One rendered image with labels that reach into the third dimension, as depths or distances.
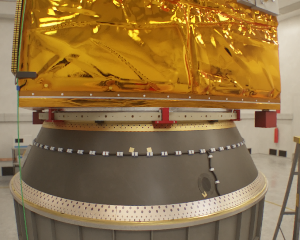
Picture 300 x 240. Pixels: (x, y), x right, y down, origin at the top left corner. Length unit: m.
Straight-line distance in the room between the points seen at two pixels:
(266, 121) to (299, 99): 7.32
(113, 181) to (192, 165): 0.45
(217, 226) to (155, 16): 1.27
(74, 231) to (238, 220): 0.96
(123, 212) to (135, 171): 0.23
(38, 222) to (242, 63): 1.73
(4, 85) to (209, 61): 5.84
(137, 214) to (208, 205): 0.39
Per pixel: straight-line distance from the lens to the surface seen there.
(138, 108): 1.45
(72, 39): 1.35
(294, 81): 9.65
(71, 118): 1.58
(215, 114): 1.63
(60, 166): 1.55
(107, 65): 1.36
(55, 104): 1.35
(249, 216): 1.77
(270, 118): 2.20
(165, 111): 1.41
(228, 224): 1.56
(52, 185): 1.55
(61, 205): 1.45
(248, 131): 10.10
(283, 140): 9.88
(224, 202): 1.48
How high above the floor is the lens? 1.71
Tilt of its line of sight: 2 degrees down
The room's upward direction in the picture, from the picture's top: straight up
